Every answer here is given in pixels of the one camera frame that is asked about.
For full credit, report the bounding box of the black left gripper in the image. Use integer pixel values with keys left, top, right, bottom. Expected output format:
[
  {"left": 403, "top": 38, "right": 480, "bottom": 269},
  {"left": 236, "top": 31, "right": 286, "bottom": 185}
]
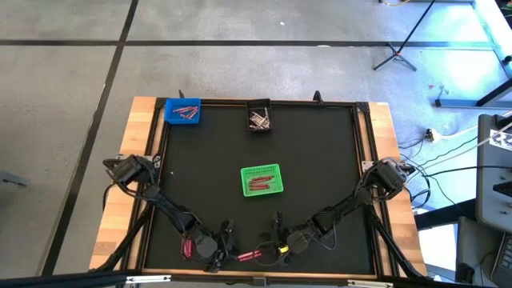
[{"left": 207, "top": 219, "right": 242, "bottom": 273}]

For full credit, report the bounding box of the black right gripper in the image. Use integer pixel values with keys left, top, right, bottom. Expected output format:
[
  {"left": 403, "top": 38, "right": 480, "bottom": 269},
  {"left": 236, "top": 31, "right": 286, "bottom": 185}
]
[{"left": 258, "top": 212, "right": 290, "bottom": 268}]

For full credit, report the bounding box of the green plastic basket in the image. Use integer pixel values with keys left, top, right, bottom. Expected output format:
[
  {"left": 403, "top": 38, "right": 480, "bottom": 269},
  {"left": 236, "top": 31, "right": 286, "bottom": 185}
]
[{"left": 240, "top": 163, "right": 285, "bottom": 198}]

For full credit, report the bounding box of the black table mat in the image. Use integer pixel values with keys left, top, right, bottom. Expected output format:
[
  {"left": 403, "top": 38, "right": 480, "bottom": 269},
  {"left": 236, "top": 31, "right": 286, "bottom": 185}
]
[{"left": 143, "top": 102, "right": 377, "bottom": 275}]

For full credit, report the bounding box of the black plastic basket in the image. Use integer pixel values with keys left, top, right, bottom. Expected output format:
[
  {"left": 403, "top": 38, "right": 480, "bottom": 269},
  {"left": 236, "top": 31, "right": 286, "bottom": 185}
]
[{"left": 246, "top": 98, "right": 274, "bottom": 134}]

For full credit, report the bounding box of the blue plastic basket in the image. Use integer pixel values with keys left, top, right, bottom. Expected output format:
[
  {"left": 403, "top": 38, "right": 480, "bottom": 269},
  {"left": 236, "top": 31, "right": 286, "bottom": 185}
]
[{"left": 163, "top": 98, "right": 202, "bottom": 126}]

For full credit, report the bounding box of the black metal bar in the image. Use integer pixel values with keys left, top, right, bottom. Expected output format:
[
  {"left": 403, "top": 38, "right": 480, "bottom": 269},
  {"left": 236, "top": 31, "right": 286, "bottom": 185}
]
[{"left": 414, "top": 198, "right": 479, "bottom": 232}]

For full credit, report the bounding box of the black rig beam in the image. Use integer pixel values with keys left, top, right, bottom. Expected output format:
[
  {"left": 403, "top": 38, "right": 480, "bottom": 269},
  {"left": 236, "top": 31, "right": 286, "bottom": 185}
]
[{"left": 0, "top": 268, "right": 141, "bottom": 288}]

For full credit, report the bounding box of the low grey box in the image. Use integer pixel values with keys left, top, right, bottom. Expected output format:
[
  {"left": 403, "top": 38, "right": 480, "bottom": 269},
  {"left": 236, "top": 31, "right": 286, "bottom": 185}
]
[{"left": 454, "top": 217, "right": 512, "bottom": 288}]

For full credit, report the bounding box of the grey equipment cabinet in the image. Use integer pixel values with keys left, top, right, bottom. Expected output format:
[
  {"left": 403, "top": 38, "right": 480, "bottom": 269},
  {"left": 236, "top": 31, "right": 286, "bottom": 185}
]
[{"left": 475, "top": 113, "right": 512, "bottom": 234}]

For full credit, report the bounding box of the black tripod stand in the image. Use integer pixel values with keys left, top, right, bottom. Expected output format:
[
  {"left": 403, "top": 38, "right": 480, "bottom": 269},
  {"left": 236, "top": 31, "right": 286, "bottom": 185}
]
[{"left": 372, "top": 0, "right": 438, "bottom": 72}]

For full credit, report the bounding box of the grey floor object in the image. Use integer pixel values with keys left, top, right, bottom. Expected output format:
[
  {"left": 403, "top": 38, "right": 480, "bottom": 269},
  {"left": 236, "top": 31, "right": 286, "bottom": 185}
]
[{"left": 0, "top": 170, "right": 31, "bottom": 189}]

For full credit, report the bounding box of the white marker label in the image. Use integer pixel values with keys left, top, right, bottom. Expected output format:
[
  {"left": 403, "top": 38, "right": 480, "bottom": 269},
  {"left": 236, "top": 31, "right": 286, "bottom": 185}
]
[{"left": 489, "top": 128, "right": 512, "bottom": 152}]

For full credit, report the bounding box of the silver metal bracket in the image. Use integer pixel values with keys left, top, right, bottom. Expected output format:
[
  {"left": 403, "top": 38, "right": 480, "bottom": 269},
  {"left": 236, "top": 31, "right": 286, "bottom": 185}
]
[
  {"left": 126, "top": 274, "right": 172, "bottom": 285},
  {"left": 346, "top": 279, "right": 395, "bottom": 288}
]

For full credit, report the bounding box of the black cable conduit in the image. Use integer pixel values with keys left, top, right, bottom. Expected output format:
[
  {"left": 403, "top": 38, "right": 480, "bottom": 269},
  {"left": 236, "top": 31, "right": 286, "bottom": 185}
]
[
  {"left": 92, "top": 195, "right": 161, "bottom": 274},
  {"left": 364, "top": 199, "right": 426, "bottom": 280}
]

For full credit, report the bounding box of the black aluminium table frame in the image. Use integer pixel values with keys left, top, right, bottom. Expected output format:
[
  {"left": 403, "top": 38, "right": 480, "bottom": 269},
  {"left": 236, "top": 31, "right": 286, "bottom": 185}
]
[{"left": 122, "top": 95, "right": 425, "bottom": 283}]

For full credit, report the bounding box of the dark metal desk frame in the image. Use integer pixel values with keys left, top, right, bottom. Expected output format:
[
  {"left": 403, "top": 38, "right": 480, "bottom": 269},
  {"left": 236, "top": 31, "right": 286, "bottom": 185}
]
[{"left": 434, "top": 78, "right": 512, "bottom": 111}]

